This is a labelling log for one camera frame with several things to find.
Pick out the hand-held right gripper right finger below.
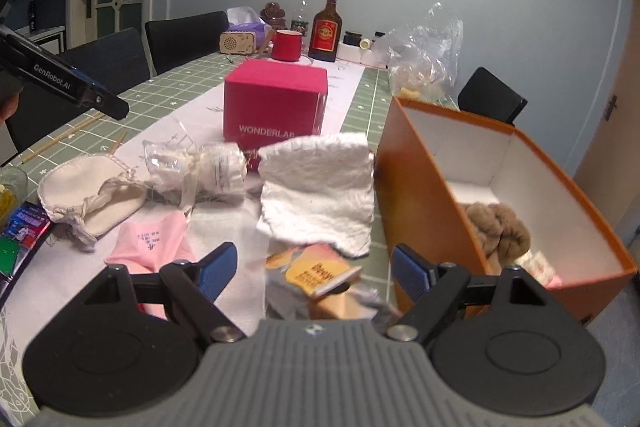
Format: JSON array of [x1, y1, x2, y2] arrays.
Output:
[[385, 244, 553, 344]]

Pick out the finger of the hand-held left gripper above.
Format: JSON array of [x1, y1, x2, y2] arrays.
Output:
[[79, 83, 131, 120]]

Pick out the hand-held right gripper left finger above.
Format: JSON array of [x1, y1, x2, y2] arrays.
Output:
[[82, 242, 248, 344]]

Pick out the plastic white cloth roll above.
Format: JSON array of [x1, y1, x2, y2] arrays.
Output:
[[142, 139, 249, 210]]

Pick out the white towel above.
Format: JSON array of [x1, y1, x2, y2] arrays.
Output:
[[256, 133, 375, 258]]

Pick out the orange cardboard box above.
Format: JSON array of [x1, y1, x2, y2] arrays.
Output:
[[375, 96, 640, 327]]

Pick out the person's left hand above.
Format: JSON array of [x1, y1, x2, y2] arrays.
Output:
[[0, 93, 22, 124]]

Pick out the black chair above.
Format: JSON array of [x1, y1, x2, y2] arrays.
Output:
[[145, 11, 230, 76], [5, 28, 151, 152], [457, 67, 529, 126]]

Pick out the long wooden chopstick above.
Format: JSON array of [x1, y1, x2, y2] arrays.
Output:
[[22, 114, 109, 163]]

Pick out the white table runner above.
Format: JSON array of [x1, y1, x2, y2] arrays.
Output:
[[0, 57, 368, 358]]

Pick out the yellow snack packet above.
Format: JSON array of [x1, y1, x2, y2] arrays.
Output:
[[265, 243, 364, 299]]

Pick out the brown fuzzy cloth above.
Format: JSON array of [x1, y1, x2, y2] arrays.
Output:
[[459, 202, 532, 266]]

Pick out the pink white small cloth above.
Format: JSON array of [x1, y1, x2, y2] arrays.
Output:
[[516, 252, 563, 289]]

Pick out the wooden speaker box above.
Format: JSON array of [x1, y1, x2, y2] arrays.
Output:
[[220, 32, 259, 56]]

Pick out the purple tissue box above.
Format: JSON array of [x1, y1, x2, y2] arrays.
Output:
[[226, 7, 272, 44]]

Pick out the colourful flat packets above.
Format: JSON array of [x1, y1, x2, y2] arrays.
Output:
[[0, 202, 52, 284]]

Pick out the pink cube box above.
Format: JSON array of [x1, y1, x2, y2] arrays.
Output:
[[223, 59, 329, 142]]

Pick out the red mug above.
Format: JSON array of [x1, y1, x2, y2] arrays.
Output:
[[270, 29, 304, 62]]

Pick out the brown bear figurine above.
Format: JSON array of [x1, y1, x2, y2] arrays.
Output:
[[261, 1, 287, 28]]

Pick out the clear plastic water bottle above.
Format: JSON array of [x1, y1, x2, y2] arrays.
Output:
[[290, 0, 311, 36]]

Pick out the clear plastic bag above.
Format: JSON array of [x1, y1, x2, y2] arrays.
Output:
[[385, 2, 464, 102]]

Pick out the white flat box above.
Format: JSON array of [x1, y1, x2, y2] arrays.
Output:
[[337, 42, 389, 68]]

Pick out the amber liquor bottle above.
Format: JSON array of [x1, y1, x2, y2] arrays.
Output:
[[308, 0, 342, 63]]

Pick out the wooden door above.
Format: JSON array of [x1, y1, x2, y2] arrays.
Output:
[[574, 0, 640, 233]]

